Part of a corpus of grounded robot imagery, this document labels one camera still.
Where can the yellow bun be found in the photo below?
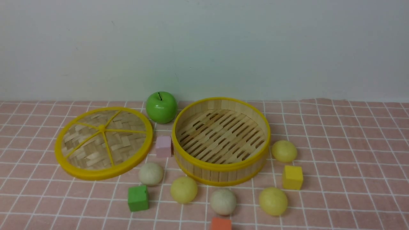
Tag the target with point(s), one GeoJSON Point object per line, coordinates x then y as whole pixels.
{"type": "Point", "coordinates": [184, 190]}
{"type": "Point", "coordinates": [273, 201]}
{"type": "Point", "coordinates": [284, 151]}

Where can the white bun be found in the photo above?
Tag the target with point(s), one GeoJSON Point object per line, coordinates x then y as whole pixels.
{"type": "Point", "coordinates": [223, 202]}
{"type": "Point", "coordinates": [151, 174]}

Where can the bamboo steamer tray yellow rim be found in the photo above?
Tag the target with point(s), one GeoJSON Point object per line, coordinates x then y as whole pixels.
{"type": "Point", "coordinates": [221, 141]}

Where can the woven bamboo steamer lid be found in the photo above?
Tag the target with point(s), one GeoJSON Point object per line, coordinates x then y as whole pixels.
{"type": "Point", "coordinates": [104, 143]}

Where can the green apple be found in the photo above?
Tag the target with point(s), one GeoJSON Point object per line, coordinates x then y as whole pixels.
{"type": "Point", "coordinates": [161, 107]}

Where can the pink cube block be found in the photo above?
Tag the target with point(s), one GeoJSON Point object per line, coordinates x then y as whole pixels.
{"type": "Point", "coordinates": [163, 146]}

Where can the green cube block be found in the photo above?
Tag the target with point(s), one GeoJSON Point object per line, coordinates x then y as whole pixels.
{"type": "Point", "coordinates": [138, 198]}

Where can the yellow cube block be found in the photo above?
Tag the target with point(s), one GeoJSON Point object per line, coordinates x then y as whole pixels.
{"type": "Point", "coordinates": [292, 177]}

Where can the orange cube block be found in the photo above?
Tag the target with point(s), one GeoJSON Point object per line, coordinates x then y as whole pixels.
{"type": "Point", "coordinates": [221, 224]}

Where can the pink checkered tablecloth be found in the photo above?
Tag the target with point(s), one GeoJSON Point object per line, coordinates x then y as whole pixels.
{"type": "Point", "coordinates": [354, 157]}

